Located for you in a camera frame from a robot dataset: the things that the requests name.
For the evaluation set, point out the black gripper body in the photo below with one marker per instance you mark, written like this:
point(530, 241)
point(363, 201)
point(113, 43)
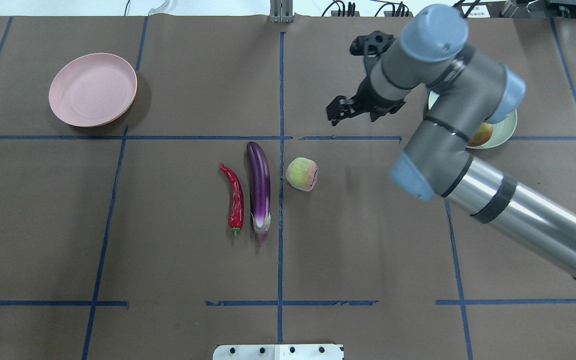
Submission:
point(371, 101)

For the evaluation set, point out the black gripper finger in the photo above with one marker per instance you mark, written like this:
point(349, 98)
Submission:
point(335, 110)

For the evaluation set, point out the green pink peach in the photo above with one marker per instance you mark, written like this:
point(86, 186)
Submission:
point(302, 174)

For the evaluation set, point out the purple eggplant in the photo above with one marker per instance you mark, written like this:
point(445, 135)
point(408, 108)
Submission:
point(261, 207)

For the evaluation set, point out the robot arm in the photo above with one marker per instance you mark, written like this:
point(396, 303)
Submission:
point(473, 88)

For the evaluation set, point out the light green plate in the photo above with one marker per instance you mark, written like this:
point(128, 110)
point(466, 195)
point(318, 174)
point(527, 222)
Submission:
point(502, 132)

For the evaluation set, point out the red chili pepper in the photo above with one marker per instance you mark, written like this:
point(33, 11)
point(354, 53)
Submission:
point(235, 221)

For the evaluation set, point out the pink plate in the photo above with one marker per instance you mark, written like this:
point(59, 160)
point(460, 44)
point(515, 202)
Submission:
point(93, 90)

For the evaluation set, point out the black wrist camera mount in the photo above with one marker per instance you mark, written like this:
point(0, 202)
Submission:
point(371, 47)

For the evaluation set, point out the aluminium frame post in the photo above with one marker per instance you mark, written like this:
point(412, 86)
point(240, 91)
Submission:
point(281, 11)

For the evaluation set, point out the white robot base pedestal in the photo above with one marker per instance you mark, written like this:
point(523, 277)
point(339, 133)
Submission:
point(306, 351)

